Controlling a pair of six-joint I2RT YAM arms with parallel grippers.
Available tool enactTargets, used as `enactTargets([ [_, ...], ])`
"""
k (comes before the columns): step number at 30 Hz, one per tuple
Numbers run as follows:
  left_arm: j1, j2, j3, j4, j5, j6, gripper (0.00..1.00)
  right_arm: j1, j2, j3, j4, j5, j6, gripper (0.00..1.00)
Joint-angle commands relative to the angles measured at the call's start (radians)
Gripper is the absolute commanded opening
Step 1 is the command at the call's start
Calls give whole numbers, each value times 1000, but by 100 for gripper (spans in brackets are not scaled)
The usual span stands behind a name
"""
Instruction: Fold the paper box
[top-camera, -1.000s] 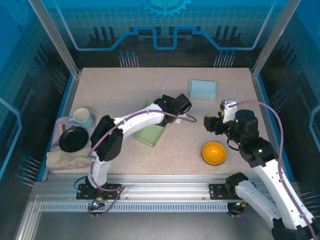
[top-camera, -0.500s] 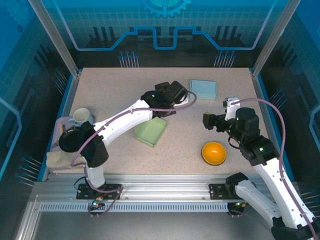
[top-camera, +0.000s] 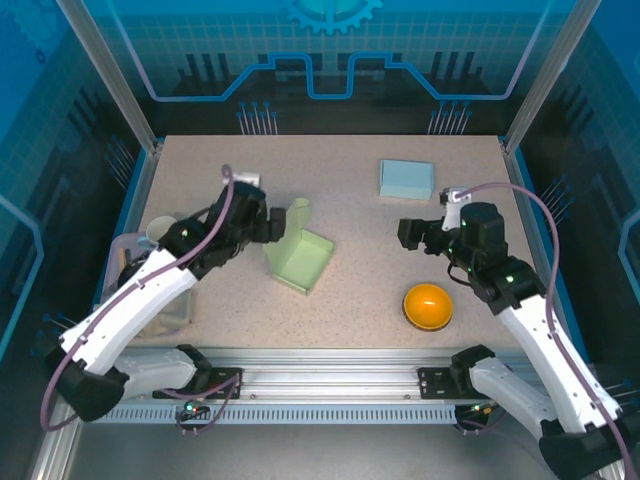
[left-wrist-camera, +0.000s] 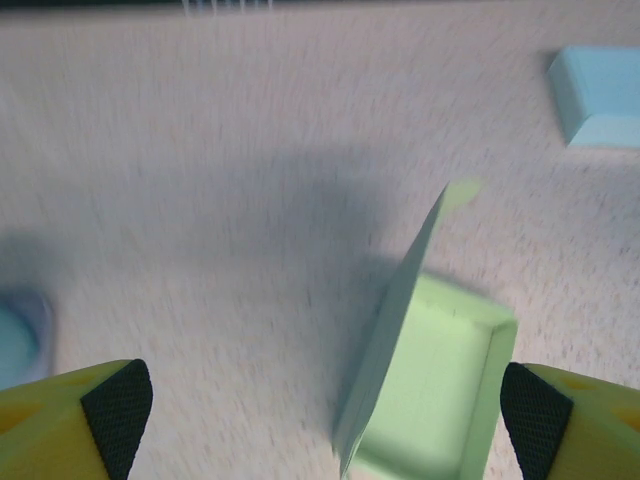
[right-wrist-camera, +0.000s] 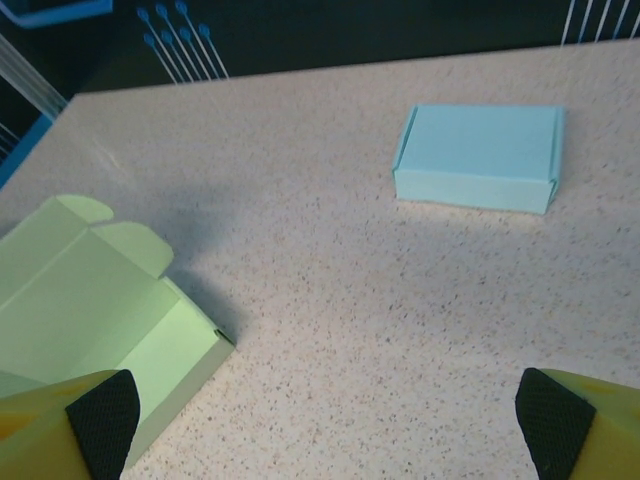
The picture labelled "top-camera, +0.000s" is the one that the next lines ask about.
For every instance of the light green paper box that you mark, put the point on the light green paper box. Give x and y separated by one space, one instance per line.
297 260

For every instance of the light blue paper box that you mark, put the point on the light blue paper box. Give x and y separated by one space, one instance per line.
405 179

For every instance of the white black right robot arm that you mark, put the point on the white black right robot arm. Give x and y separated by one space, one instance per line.
550 355

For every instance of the orange dome bowl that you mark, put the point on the orange dome bowl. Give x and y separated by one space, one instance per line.
429 306

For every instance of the pale blue mug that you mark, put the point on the pale blue mug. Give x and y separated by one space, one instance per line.
159 227

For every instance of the black round dish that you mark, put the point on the black round dish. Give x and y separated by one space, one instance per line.
131 270

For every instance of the small connector with green light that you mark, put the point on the small connector with green light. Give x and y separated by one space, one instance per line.
192 407
477 409

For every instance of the aluminium table side rail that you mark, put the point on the aluminium table side rail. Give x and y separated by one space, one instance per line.
147 175
535 250

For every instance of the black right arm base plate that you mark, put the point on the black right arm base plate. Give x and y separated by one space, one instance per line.
435 384

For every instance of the aluminium front rail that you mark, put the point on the aluminium front rail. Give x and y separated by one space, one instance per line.
325 372

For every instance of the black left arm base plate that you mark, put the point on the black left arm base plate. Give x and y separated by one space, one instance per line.
225 385

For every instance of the aluminium frame post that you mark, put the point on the aluminium frame post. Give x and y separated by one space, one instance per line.
107 75
547 75

